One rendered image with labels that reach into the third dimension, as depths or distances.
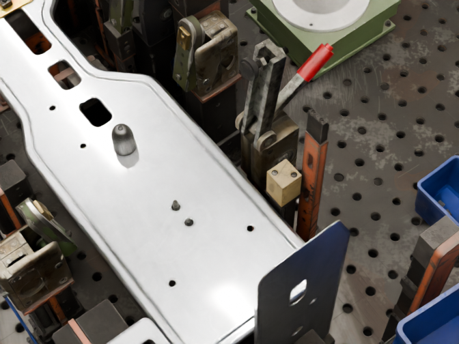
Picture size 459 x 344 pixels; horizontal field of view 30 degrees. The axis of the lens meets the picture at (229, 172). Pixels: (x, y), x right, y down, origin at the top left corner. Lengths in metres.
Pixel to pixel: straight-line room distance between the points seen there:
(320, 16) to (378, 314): 0.57
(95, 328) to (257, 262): 0.23
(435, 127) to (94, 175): 0.69
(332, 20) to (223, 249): 0.64
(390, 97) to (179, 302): 0.71
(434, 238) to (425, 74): 0.78
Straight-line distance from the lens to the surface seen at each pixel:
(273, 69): 1.05
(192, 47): 1.24
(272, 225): 1.16
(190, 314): 1.11
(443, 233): 0.96
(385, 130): 1.62
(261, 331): 0.89
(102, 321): 1.15
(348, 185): 1.55
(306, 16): 1.64
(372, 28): 1.70
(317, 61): 1.14
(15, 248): 1.14
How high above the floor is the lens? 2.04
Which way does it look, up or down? 60 degrees down
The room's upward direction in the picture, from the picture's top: 3 degrees counter-clockwise
